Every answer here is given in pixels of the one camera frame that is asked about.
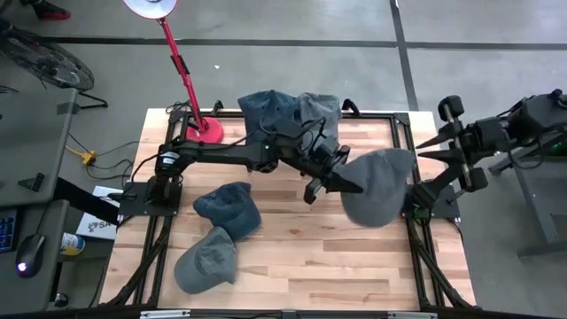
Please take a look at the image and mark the dark blue denim cap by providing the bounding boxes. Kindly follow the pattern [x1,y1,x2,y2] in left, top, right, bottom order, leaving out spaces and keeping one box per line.
[192,181,262,244]

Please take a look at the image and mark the black aluminium table frame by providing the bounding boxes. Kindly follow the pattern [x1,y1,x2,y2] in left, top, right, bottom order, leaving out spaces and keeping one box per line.
[102,100,478,319]

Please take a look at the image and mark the black floor fan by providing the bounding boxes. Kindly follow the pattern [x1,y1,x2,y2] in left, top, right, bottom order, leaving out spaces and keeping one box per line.
[0,24,110,111]

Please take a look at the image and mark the yellow extension cord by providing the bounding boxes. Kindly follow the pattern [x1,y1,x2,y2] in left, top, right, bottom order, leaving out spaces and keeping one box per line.
[65,144,98,167]

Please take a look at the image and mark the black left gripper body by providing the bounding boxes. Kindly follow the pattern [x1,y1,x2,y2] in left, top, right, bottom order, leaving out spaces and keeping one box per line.
[303,136,352,206]

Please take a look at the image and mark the grey baseball cap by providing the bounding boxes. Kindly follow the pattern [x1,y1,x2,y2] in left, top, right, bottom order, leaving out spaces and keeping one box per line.
[173,226,239,295]
[339,148,417,229]
[297,91,343,147]

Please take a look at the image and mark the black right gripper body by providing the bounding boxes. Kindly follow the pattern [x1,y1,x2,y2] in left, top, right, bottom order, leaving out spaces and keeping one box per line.
[438,95,510,192]

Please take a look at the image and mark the grey metal stand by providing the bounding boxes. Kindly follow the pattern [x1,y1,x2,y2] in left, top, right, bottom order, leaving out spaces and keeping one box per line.
[488,113,567,259]

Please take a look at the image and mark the black computer mouse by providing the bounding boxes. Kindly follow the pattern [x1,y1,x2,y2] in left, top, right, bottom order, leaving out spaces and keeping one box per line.
[15,233,48,279]

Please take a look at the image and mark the small black wedge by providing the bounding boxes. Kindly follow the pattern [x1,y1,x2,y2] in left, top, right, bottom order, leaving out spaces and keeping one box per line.
[17,172,45,192]

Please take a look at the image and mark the grey desk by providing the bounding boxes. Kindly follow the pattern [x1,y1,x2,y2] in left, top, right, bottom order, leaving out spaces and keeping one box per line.
[0,87,80,314]

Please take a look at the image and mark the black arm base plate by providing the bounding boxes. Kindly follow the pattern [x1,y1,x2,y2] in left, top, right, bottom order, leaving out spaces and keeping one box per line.
[396,183,462,221]
[118,181,183,217]

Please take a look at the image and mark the black slanted board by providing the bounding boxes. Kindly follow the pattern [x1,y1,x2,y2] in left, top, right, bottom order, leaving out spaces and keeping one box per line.
[52,176,121,225]

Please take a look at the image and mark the white printed paper box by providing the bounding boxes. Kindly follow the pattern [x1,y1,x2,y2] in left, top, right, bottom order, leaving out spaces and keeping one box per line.
[74,184,123,241]

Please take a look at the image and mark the red desk lamp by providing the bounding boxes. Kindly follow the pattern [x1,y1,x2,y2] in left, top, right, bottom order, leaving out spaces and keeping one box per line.
[121,0,226,145]

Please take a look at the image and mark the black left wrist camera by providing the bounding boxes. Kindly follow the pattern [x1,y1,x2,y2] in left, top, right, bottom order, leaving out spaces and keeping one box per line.
[315,136,341,161]

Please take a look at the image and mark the backlit keyboard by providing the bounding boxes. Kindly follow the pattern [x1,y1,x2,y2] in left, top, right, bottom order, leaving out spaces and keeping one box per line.
[0,210,18,253]

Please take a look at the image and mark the person's shoe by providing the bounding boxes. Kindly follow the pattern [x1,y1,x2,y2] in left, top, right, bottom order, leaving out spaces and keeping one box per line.
[31,0,72,21]

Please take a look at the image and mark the white and yellow can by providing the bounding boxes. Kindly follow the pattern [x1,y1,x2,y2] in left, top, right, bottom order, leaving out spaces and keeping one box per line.
[59,232,86,257]

